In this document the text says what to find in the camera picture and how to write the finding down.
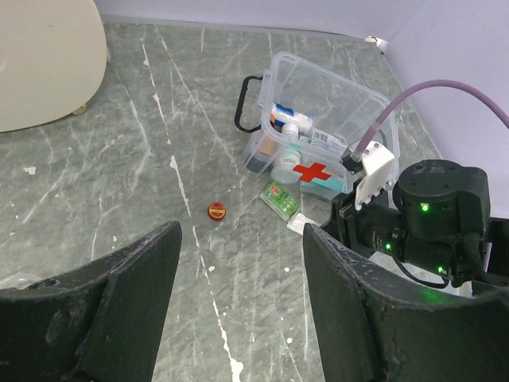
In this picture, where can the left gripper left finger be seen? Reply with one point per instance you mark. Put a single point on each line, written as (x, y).
(102, 321)

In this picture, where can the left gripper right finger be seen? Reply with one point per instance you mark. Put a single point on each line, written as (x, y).
(373, 325)

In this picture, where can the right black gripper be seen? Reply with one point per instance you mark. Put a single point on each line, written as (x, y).
(364, 231)

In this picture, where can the teal-edged clear bag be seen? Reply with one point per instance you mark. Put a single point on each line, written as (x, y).
(326, 141)
(319, 177)

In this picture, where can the teal white sachet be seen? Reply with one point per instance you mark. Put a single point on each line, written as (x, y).
(298, 222)

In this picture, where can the small green box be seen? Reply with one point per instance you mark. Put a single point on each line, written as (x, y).
(280, 200)

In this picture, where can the white green-label bottle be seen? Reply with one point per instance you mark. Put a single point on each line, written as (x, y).
(289, 157)

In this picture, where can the clear plastic medicine box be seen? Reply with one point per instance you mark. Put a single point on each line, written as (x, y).
(337, 105)

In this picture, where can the white blue bandage roll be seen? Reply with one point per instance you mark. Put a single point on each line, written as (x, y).
(281, 115)

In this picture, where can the small red round tin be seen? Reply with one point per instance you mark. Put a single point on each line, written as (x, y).
(217, 211)

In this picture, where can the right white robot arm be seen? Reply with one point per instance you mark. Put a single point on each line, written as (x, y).
(437, 217)

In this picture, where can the clear box lid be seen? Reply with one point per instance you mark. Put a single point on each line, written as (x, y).
(18, 281)

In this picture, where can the cream cylindrical container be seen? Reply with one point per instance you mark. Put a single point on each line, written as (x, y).
(53, 60)

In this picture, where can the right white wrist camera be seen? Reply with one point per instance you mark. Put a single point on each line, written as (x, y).
(373, 170)

